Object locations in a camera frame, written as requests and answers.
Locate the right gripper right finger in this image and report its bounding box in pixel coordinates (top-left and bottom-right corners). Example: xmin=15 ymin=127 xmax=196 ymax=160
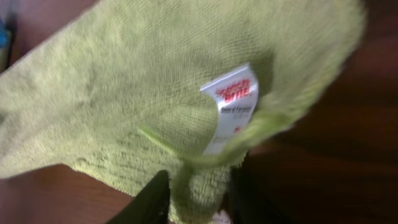
xmin=228 ymin=167 xmax=295 ymax=224

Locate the green microfiber cloth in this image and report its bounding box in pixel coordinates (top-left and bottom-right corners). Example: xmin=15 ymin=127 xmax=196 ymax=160
xmin=1 ymin=0 xmax=366 ymax=223

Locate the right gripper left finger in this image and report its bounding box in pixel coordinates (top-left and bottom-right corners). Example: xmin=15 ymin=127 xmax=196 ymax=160
xmin=106 ymin=170 xmax=170 ymax=224

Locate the folded green cloth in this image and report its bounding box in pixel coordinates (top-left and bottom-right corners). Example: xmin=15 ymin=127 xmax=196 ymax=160
xmin=0 ymin=47 xmax=10 ymax=73

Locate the folded blue cloth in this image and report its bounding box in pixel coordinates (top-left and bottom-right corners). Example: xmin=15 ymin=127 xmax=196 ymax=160
xmin=0 ymin=21 xmax=11 ymax=48

